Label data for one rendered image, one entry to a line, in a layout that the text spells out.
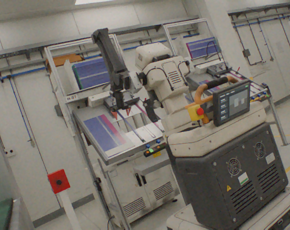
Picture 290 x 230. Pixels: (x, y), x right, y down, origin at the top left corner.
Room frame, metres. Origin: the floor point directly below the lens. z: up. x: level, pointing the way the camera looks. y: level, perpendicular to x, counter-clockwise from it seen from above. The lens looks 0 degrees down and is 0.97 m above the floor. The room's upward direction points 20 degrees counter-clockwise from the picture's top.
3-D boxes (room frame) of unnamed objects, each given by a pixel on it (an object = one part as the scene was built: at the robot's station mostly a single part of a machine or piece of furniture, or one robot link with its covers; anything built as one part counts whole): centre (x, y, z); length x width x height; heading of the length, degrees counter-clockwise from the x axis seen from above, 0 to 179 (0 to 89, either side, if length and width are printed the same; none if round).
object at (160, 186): (2.67, 0.38, 0.31); 0.70 x 0.65 x 0.62; 118
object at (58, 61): (2.81, 0.50, 1.82); 0.68 x 0.30 x 0.20; 118
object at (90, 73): (2.59, 0.27, 1.52); 0.51 x 0.13 x 0.27; 118
